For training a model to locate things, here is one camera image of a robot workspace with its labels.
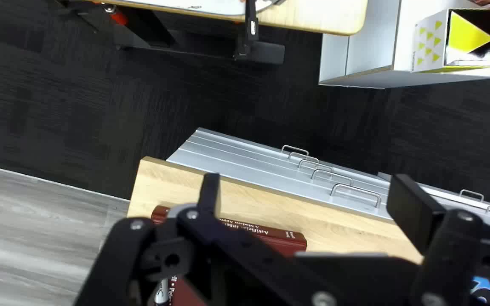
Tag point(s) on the yellow triangle patterned box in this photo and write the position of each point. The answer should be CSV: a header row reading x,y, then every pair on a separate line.
x,y
452,39

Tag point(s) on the white open shelf box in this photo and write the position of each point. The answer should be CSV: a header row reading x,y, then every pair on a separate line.
x,y
382,53

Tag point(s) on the dark red hardcover book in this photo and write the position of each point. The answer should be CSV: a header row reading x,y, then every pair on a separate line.
x,y
283,240

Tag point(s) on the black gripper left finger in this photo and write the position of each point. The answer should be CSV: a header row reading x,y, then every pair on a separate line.
x,y
210,194

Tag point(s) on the wooden top white cabinet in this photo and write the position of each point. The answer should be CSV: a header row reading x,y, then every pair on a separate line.
x,y
338,209

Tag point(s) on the black camera stand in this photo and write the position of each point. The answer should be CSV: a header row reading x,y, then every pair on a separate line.
x,y
249,44

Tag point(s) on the light wooden side table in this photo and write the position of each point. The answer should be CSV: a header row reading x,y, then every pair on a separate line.
x,y
343,17

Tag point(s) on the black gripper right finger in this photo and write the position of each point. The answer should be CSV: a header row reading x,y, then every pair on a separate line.
x,y
414,211

